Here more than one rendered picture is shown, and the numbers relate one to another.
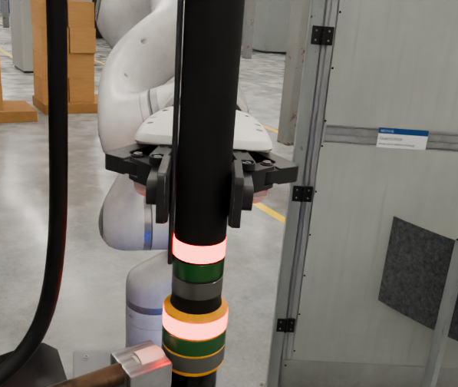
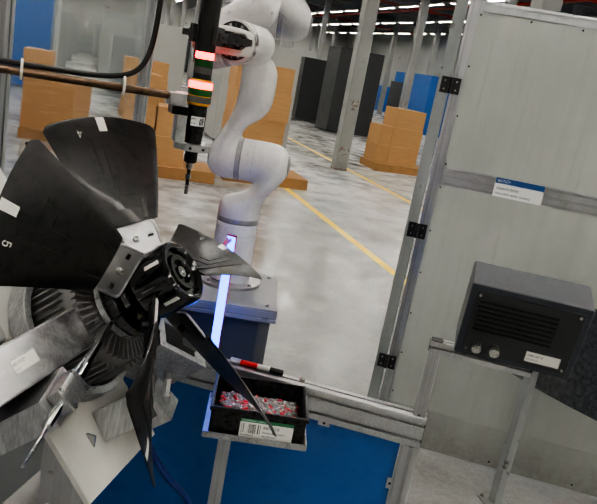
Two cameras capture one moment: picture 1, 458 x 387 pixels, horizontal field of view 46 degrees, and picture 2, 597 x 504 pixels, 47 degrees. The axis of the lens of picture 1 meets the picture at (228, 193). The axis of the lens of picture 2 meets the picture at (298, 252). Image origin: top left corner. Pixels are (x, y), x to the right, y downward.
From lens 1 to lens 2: 101 cm
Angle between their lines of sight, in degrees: 13
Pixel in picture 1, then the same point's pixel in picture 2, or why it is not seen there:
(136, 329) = (219, 235)
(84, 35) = (279, 103)
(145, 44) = (229, 14)
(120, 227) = (219, 154)
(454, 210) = (566, 270)
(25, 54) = (217, 121)
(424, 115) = (542, 171)
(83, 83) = not seen: hidden behind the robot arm
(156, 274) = (239, 196)
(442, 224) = not seen: hidden behind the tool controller
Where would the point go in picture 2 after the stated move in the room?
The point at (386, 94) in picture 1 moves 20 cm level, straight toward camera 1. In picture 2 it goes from (505, 146) to (493, 146)
